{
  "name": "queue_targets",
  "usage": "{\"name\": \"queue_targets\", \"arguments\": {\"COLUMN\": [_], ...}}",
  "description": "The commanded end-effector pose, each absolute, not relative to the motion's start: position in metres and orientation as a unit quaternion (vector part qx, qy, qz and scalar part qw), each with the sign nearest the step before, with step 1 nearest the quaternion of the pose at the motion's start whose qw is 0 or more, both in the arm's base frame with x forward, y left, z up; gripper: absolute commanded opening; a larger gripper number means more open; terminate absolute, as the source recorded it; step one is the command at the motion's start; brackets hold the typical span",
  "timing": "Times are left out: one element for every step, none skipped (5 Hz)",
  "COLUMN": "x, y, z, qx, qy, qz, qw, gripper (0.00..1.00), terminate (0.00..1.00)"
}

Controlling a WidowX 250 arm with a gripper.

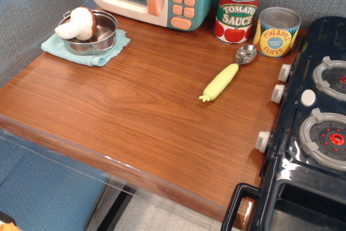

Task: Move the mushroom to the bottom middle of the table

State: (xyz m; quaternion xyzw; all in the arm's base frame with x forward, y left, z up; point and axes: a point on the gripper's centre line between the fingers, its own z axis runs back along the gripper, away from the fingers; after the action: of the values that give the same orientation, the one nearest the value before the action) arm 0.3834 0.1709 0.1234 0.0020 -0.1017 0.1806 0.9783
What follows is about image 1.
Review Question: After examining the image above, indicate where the plush brown white mushroom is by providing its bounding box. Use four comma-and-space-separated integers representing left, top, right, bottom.
55, 7, 96, 41

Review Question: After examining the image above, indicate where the small steel pot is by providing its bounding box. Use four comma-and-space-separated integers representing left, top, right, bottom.
58, 10, 118, 56

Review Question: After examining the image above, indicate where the light blue folded cloth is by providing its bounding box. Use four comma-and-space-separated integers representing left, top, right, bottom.
41, 29, 130, 67

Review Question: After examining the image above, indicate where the tomato sauce can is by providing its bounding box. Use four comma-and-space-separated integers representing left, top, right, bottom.
214, 0, 260, 44

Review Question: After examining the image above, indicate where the pineapple slices can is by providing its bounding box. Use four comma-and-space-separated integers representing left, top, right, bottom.
253, 7, 302, 57

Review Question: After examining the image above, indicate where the black metal table leg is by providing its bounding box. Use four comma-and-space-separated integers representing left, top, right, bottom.
97, 185, 134, 231

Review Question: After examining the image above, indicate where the orange plush object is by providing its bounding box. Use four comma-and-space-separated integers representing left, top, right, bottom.
0, 222, 21, 231

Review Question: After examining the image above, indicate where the dark blue toy stove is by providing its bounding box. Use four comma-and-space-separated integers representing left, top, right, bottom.
222, 16, 345, 230

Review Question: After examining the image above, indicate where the spoon with yellow-green handle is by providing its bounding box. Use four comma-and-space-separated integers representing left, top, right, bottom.
199, 45, 257, 102

